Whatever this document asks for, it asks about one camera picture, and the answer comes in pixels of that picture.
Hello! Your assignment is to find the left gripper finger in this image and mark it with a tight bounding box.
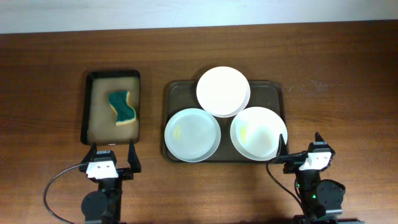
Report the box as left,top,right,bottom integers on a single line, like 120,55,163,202
81,143,97,164
127,139,142,173

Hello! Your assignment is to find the green yellow sponge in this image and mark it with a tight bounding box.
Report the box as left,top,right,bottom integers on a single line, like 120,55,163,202
108,90,137,126

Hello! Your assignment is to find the pale blue plate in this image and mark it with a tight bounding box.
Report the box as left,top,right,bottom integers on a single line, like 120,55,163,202
164,108,221,162

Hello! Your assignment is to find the white top plate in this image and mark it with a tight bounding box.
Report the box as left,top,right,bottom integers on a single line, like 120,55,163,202
196,67,251,118

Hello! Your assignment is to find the white plate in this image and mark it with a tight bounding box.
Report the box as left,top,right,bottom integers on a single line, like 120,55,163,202
230,106,288,161
196,67,251,118

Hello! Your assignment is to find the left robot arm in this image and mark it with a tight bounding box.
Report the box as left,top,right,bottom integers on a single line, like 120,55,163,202
79,141,142,224

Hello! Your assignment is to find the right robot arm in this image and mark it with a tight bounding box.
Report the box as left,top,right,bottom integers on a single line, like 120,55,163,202
273,133,346,223

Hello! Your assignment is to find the dark brown serving tray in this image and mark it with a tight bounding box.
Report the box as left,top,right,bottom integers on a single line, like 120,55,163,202
164,80,285,164

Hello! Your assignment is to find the white right plate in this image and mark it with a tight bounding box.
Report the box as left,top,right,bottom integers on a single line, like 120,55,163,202
230,106,288,161

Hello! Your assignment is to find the black soapy water tub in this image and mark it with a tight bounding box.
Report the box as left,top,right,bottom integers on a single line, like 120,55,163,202
80,70,141,145

